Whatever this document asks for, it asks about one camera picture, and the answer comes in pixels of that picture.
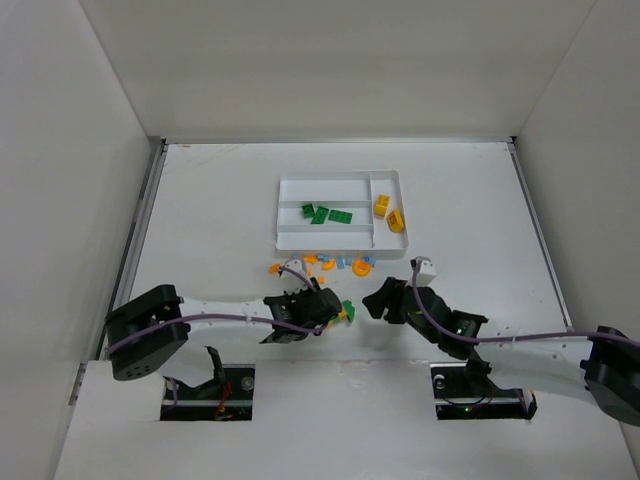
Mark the green small square brick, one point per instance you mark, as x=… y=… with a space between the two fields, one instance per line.
x=308 y=210

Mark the orange ring lego piece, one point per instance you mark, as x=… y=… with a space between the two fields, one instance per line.
x=361 y=268

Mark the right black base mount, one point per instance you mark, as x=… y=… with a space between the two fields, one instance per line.
x=459 y=396

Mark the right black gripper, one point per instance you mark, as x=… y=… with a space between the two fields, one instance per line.
x=392 y=301

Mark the green plate brick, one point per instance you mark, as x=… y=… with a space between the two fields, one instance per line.
x=340 y=217

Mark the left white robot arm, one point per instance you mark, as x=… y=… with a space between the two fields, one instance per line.
x=147 y=334

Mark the white divided sorting tray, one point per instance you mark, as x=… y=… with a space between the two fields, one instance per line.
x=349 y=191

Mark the orange curved piece middle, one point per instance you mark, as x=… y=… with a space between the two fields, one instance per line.
x=329 y=264

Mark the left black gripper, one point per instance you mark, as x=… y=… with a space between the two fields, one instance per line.
x=326 y=305

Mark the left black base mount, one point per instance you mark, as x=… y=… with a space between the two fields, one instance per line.
x=226 y=397

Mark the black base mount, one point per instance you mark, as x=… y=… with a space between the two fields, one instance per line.
x=226 y=397
x=459 y=396

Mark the green two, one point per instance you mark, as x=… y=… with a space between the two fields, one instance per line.
x=320 y=216

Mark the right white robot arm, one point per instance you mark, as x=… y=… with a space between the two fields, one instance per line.
x=599 y=367

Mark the green yellow bricks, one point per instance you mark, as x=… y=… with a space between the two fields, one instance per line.
x=346 y=315

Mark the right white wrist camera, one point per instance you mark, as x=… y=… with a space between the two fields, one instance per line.
x=423 y=272

